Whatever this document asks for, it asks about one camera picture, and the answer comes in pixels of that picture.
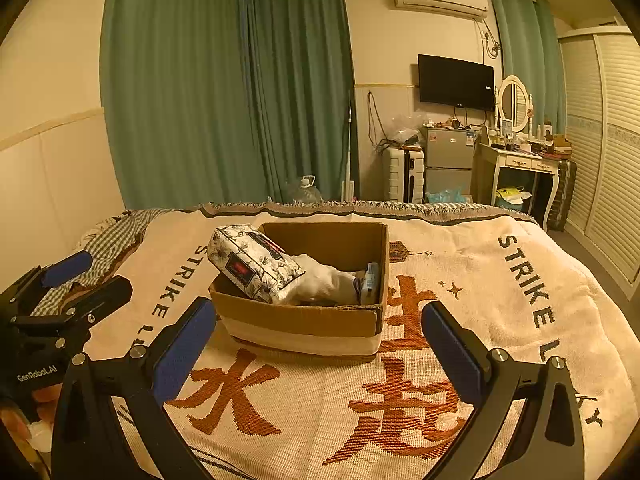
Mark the white dressing table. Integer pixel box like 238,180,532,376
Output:
472,140,561,231

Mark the oval white mirror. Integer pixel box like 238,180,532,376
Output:
495,75,533,136

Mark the white louvred wardrobe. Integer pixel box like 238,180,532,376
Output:
557,25,640,273

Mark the checkered cloth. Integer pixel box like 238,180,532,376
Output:
37,209,166,316

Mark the white suitcase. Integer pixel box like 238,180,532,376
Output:
384,147,426,203

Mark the clear plastic bag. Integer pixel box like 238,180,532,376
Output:
390,115,423,147

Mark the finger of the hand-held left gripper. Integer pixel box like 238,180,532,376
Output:
62,276,134,320
0,251,94,318

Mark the wide green curtain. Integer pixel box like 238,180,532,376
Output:
100,0,271,211

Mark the floral tissue pack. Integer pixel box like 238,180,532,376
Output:
207,225,307,305

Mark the narrow green curtain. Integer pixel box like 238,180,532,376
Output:
487,0,568,136

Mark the grey small fridge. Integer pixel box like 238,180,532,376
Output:
422,126,476,203

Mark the dark suitcase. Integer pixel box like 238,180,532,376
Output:
547,159,578,232

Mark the cardboard box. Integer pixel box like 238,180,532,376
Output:
209,221,391,358

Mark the blue white tissue pack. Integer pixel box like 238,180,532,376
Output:
352,261,382,306

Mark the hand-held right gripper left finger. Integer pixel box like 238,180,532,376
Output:
50,296,218,480

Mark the white mop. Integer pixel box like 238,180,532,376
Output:
341,89,358,200

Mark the black wall television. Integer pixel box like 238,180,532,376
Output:
417,54,496,111

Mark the blue plastic bag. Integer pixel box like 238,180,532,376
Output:
425,187,466,204

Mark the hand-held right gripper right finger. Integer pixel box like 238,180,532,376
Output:
421,301,586,480

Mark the yellow bag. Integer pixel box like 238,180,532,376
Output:
495,186,533,208

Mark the printed cream blanket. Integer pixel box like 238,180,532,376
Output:
0,201,640,480

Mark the person's left hand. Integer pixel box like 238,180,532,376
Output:
31,384,63,425

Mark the white sock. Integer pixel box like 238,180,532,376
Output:
287,254,358,306

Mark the black wall cable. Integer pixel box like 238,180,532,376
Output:
367,91,387,150

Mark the clear water bottle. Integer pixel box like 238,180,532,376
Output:
285,175,323,204

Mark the green corner curtain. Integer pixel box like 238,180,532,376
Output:
239,0,358,203

